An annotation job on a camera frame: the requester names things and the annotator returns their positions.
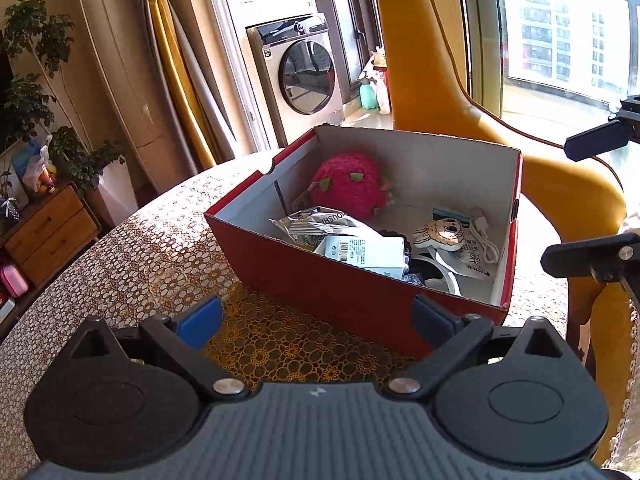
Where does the yellow curtain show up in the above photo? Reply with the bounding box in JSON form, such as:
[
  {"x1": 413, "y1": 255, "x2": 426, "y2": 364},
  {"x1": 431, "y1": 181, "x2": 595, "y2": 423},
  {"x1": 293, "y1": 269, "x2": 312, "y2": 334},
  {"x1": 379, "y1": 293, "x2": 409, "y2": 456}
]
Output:
[{"x1": 146, "y1": 0, "x2": 216, "y2": 169}]

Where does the light blue small carton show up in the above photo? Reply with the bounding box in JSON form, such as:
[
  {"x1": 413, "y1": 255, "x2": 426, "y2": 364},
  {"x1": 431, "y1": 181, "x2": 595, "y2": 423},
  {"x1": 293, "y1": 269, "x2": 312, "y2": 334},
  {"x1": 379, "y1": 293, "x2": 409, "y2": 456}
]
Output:
[{"x1": 314, "y1": 235, "x2": 408, "y2": 280}]

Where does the red cardboard box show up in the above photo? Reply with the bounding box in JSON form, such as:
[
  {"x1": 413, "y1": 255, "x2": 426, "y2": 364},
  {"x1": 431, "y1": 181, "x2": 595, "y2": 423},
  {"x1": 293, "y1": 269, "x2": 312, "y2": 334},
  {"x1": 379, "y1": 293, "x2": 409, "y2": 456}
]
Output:
[{"x1": 205, "y1": 125, "x2": 523, "y2": 358}]

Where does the wooden drawer cabinet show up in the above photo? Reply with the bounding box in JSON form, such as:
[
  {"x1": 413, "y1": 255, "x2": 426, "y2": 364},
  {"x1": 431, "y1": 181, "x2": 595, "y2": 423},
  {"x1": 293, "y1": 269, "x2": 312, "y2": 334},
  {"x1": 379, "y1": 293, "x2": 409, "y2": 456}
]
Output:
[{"x1": 0, "y1": 182, "x2": 102, "y2": 331}]

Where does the green potted plant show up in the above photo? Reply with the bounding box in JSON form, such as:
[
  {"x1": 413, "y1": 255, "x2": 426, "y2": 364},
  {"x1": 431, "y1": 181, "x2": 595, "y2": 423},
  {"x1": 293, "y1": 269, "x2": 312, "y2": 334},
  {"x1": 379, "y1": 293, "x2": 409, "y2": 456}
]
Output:
[{"x1": 1, "y1": 0, "x2": 125, "y2": 193}]

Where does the teal card box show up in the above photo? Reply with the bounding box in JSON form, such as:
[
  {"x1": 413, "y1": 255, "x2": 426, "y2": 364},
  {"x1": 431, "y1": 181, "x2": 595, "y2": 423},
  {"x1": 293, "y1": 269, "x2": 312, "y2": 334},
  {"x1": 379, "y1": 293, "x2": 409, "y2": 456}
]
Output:
[{"x1": 432, "y1": 207, "x2": 472, "y2": 228}]

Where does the silver foil snack bag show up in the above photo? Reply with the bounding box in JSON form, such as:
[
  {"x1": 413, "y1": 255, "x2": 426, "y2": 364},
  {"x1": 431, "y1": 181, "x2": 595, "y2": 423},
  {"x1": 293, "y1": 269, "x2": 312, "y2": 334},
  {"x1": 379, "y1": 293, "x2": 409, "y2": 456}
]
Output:
[{"x1": 270, "y1": 206, "x2": 378, "y2": 249}]

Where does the front-load washing machine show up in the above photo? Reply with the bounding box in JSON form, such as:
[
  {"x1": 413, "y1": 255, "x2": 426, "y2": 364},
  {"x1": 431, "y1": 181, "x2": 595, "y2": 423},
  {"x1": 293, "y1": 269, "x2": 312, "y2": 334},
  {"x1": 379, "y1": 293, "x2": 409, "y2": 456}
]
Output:
[{"x1": 247, "y1": 13, "x2": 344, "y2": 148}]

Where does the dark glass vase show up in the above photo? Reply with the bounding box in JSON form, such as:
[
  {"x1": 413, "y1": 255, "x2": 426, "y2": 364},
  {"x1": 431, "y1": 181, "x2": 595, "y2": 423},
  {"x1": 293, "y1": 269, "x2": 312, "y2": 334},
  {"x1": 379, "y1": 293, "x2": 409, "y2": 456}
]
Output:
[{"x1": 0, "y1": 197, "x2": 21, "y2": 228}]

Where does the bag of fruit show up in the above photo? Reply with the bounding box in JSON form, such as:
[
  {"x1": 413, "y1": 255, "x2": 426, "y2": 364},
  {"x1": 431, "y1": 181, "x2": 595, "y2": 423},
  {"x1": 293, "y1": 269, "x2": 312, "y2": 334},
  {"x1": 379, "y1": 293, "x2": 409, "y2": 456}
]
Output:
[{"x1": 22, "y1": 139, "x2": 56, "y2": 195}]

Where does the patterned lace tablecloth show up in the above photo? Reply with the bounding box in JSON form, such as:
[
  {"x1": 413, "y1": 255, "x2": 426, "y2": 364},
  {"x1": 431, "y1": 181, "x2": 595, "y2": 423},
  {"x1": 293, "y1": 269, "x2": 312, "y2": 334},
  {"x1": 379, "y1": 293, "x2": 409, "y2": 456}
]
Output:
[{"x1": 0, "y1": 148, "x2": 572, "y2": 480}]

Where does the teal spray bottle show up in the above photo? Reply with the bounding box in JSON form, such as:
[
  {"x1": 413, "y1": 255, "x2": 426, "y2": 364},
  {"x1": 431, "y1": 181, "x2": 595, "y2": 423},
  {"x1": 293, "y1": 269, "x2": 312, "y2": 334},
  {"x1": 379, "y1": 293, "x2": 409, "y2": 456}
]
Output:
[{"x1": 359, "y1": 77, "x2": 378, "y2": 110}]

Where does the pink plush strawberry toy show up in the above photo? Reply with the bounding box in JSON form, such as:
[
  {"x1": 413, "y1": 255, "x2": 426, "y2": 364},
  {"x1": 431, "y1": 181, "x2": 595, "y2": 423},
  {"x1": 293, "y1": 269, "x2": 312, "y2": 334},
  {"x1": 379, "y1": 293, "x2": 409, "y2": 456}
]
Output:
[{"x1": 307, "y1": 152, "x2": 392, "y2": 220}]

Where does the pink small case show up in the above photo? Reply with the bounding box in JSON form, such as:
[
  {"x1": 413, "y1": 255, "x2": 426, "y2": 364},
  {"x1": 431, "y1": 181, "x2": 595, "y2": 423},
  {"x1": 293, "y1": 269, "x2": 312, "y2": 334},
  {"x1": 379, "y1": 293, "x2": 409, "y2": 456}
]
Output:
[{"x1": 0, "y1": 264, "x2": 29, "y2": 298}]

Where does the beige standing air conditioner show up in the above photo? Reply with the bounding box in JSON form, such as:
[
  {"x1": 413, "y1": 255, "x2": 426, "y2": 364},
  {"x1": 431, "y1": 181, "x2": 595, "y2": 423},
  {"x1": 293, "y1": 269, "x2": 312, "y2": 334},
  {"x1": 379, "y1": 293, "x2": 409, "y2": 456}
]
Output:
[{"x1": 78, "y1": 0, "x2": 198, "y2": 193}]

